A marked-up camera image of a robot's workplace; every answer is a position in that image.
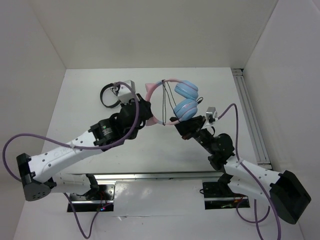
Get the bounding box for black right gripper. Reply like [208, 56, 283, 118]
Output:
[170, 115, 215, 154]

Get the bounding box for thin black audio cable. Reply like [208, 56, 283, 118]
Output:
[161, 79, 204, 126]

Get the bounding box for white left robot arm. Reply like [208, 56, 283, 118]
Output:
[16, 94, 153, 202]

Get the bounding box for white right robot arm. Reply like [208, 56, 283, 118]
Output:
[175, 116, 312, 225]

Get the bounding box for black headphones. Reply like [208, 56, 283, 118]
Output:
[99, 83, 121, 109]

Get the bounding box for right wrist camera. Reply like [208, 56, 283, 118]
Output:
[205, 106, 218, 125]

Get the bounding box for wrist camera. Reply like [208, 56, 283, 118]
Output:
[205, 106, 218, 125]
[113, 80, 136, 104]

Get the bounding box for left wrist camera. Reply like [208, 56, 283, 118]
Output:
[113, 80, 136, 104]

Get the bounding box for aluminium table rail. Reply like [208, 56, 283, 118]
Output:
[94, 171, 222, 182]

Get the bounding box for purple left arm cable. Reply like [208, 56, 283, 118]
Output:
[2, 82, 141, 240]

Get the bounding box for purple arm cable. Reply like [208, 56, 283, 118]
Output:
[2, 82, 141, 240]
[216, 102, 281, 240]

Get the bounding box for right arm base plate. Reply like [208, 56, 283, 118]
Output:
[199, 181, 250, 210]

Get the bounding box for aluminium side rail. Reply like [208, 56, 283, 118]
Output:
[231, 68, 272, 170]

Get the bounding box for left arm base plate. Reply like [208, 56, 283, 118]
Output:
[69, 181, 116, 213]

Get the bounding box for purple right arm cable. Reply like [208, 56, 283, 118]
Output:
[216, 102, 281, 240]

